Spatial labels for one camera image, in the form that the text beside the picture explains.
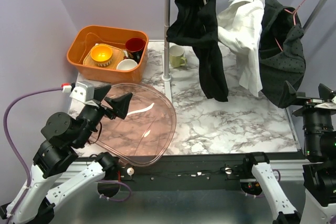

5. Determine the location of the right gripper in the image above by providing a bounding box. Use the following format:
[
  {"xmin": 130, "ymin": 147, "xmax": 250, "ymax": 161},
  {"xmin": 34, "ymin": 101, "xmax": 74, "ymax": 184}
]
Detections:
[{"xmin": 278, "ymin": 78, "xmax": 336, "ymax": 156}]

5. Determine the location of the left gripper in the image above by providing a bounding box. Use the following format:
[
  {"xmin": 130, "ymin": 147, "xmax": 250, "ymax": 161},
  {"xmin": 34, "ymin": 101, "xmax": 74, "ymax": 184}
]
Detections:
[{"xmin": 75, "ymin": 84, "xmax": 133, "ymax": 147}]

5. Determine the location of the black dotted garment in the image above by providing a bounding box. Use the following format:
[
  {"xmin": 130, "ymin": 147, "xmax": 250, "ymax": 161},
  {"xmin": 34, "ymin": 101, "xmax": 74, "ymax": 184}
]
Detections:
[{"xmin": 259, "ymin": 0, "xmax": 306, "ymax": 109}]

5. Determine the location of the white skirt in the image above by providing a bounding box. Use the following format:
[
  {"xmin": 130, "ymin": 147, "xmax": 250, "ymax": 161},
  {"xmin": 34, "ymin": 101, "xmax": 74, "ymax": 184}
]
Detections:
[{"xmin": 217, "ymin": 0, "xmax": 265, "ymax": 97}]

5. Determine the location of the pink wire hanger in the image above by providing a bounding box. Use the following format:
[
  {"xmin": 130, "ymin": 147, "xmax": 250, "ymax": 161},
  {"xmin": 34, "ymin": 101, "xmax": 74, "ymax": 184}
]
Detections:
[{"xmin": 274, "ymin": 0, "xmax": 312, "ymax": 51}]

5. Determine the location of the plain black garment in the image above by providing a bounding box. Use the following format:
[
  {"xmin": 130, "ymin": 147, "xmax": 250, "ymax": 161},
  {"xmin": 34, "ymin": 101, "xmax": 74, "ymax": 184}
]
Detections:
[{"xmin": 166, "ymin": 0, "xmax": 228, "ymax": 102}]

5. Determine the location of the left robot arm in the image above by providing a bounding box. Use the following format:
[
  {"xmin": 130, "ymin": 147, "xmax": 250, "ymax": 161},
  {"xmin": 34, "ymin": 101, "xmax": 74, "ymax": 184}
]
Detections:
[{"xmin": 1, "ymin": 82, "xmax": 132, "ymax": 223}]

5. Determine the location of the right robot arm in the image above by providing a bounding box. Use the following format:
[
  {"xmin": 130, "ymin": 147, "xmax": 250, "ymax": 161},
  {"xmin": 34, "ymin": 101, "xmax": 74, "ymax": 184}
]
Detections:
[{"xmin": 241, "ymin": 81, "xmax": 335, "ymax": 223}]

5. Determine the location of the white bowl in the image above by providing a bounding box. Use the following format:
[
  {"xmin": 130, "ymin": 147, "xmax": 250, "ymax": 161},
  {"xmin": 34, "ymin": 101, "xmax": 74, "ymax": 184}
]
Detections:
[{"xmin": 116, "ymin": 59, "xmax": 138, "ymax": 71}]

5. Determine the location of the yellow woven plate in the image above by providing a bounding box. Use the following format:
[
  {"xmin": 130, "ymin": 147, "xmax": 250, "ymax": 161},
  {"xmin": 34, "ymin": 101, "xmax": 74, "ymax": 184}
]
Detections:
[{"xmin": 83, "ymin": 44, "xmax": 125, "ymax": 70}]

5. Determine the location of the yellow bowl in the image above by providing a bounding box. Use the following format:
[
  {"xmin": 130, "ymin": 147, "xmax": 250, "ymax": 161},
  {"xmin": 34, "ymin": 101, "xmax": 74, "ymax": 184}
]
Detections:
[{"xmin": 90, "ymin": 44, "xmax": 113, "ymax": 67}]

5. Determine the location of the clear pink plastic basin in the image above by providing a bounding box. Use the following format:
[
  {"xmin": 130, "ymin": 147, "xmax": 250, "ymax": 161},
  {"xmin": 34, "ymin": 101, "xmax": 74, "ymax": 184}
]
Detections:
[{"xmin": 96, "ymin": 83, "xmax": 176, "ymax": 167}]

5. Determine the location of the red and black mug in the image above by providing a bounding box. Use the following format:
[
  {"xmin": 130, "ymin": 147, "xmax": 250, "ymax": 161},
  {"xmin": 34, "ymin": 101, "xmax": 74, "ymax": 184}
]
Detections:
[{"xmin": 125, "ymin": 38, "xmax": 145, "ymax": 63}]

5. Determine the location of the orange plastic bin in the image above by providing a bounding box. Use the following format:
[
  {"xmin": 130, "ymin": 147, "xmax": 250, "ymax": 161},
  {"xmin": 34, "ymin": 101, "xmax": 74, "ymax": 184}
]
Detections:
[{"xmin": 67, "ymin": 25, "xmax": 149, "ymax": 83}]

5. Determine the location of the yellow-green mug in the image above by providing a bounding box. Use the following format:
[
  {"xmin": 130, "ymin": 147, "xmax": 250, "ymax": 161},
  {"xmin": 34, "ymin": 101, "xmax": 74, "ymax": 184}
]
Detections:
[{"xmin": 169, "ymin": 45, "xmax": 187, "ymax": 68}]

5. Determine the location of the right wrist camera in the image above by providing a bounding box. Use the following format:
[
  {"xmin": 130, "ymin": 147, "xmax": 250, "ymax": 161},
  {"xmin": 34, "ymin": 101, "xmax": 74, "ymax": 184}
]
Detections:
[{"xmin": 308, "ymin": 97, "xmax": 336, "ymax": 110}]

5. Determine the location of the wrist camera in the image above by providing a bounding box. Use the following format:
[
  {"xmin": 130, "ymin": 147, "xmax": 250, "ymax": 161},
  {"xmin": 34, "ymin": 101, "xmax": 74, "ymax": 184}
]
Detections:
[
  {"xmin": 61, "ymin": 81, "xmax": 99, "ymax": 107},
  {"xmin": 308, "ymin": 97, "xmax": 336, "ymax": 110}
]

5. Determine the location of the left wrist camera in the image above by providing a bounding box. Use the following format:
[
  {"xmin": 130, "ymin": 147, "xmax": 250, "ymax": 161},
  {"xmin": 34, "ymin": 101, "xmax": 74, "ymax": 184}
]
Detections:
[{"xmin": 61, "ymin": 81, "xmax": 99, "ymax": 107}]

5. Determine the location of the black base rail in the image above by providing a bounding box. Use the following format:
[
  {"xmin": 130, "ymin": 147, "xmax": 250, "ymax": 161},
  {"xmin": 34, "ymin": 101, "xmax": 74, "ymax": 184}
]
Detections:
[{"xmin": 104, "ymin": 153, "xmax": 279, "ymax": 192}]

